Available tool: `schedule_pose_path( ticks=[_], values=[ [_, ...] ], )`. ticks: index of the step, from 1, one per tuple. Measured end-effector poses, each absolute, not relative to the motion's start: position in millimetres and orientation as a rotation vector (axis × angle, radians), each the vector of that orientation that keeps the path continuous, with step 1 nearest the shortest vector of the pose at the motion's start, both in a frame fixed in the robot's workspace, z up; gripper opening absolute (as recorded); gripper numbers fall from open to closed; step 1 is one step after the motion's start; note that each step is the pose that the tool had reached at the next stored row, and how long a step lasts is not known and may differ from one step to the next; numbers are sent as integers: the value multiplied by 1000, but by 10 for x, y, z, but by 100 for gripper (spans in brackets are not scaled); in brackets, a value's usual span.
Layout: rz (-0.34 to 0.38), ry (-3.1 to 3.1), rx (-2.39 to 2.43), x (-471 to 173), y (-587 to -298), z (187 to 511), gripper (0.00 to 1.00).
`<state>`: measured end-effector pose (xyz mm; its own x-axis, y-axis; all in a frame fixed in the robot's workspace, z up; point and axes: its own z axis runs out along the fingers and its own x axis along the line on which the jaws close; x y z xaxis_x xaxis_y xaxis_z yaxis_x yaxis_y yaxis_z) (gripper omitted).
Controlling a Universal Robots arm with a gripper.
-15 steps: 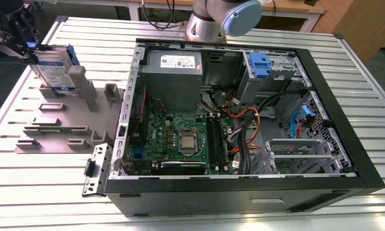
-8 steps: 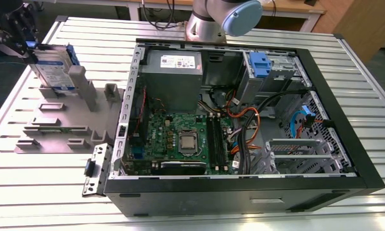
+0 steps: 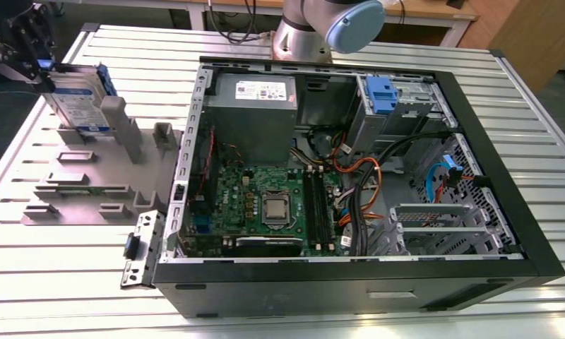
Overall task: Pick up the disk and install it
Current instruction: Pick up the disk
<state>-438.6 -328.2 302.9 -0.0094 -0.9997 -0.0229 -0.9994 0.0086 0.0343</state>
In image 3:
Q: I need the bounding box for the brown wooden cabinet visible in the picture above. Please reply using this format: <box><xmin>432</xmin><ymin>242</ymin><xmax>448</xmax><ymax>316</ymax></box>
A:
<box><xmin>456</xmin><ymin>0</ymin><xmax>565</xmax><ymax>93</ymax></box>

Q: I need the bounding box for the CPU socket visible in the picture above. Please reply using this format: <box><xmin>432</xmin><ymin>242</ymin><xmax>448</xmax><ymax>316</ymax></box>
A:
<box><xmin>259</xmin><ymin>189</ymin><xmax>299</xmax><ymax>229</ymax></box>

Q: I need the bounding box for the black cable bundle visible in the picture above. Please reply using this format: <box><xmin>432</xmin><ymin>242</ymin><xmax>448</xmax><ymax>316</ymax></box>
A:
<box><xmin>348</xmin><ymin>130</ymin><xmax>454</xmax><ymax>255</ymax></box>

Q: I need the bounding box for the thin red wire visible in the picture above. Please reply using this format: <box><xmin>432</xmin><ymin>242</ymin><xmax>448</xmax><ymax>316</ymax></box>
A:
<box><xmin>201</xmin><ymin>125</ymin><xmax>217</xmax><ymax>184</ymax></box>

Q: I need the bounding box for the wooden desk white frame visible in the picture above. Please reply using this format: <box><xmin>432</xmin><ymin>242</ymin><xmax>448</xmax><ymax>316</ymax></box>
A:
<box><xmin>168</xmin><ymin>0</ymin><xmax>482</xmax><ymax>49</ymax></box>

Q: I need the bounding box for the silver CPU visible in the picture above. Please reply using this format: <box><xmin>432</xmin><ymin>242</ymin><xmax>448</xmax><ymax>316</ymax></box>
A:
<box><xmin>263</xmin><ymin>198</ymin><xmax>291</xmax><ymax>218</ymax></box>

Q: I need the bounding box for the orange power wire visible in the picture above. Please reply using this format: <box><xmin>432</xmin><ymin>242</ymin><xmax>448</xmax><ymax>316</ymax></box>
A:
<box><xmin>446</xmin><ymin>169</ymin><xmax>494</xmax><ymax>190</ymax></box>

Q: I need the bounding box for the black open PC case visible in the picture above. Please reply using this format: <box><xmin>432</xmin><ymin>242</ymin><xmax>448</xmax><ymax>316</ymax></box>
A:
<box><xmin>151</xmin><ymin>55</ymin><xmax>565</xmax><ymax>317</ymax></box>

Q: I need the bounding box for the grey parts rack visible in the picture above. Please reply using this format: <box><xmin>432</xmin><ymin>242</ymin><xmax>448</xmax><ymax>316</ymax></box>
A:
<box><xmin>21</xmin><ymin>97</ymin><xmax>188</xmax><ymax>227</ymax></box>

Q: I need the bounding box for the metal disk bay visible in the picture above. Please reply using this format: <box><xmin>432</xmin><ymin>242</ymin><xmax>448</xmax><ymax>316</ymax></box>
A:
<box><xmin>388</xmin><ymin>203</ymin><xmax>524</xmax><ymax>257</ymax></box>

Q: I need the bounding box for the orange wire bundle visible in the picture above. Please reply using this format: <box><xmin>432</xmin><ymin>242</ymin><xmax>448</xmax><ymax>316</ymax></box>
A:
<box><xmin>334</xmin><ymin>157</ymin><xmax>386</xmax><ymax>227</ymax></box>

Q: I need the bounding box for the grey power supply unit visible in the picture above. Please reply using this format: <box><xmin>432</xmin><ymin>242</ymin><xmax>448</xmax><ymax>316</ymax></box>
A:
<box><xmin>201</xmin><ymin>73</ymin><xmax>299</xmax><ymax>167</ymax></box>

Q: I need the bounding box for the green RAM stick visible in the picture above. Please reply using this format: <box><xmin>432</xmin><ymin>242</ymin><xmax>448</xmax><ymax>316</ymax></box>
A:
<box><xmin>53</xmin><ymin>189</ymin><xmax>108</xmax><ymax>197</ymax></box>

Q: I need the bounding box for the hard disk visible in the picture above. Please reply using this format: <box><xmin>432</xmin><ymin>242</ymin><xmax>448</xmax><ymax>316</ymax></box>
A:
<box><xmin>36</xmin><ymin>59</ymin><xmax>120</xmax><ymax>134</ymax></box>

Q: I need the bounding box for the black graphics card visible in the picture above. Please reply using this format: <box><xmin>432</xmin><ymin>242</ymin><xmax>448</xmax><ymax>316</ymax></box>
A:
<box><xmin>220</xmin><ymin>233</ymin><xmax>307</xmax><ymax>258</ymax></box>

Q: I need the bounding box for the blue plastic drive latch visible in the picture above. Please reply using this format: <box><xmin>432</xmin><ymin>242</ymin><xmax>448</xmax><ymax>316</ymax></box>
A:
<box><xmin>364</xmin><ymin>76</ymin><xmax>400</xmax><ymax>116</ymax></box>

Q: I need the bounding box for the black RAM slot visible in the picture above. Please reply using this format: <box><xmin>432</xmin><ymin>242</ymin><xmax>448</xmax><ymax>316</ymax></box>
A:
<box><xmin>314</xmin><ymin>165</ymin><xmax>336</xmax><ymax>251</ymax></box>
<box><xmin>302</xmin><ymin>165</ymin><xmax>324</xmax><ymax>251</ymax></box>

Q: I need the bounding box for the metal drive cage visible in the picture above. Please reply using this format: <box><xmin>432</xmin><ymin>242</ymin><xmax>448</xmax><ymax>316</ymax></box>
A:
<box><xmin>346</xmin><ymin>74</ymin><xmax>458</xmax><ymax>160</ymax></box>

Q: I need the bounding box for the green motherboard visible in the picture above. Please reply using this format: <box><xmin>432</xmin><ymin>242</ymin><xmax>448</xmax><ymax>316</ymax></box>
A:
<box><xmin>183</xmin><ymin>164</ymin><xmax>348</xmax><ymax>258</ymax></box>

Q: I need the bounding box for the blue wire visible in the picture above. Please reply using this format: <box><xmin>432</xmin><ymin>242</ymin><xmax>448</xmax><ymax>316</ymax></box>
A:
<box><xmin>423</xmin><ymin>154</ymin><xmax>463</xmax><ymax>206</ymax></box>

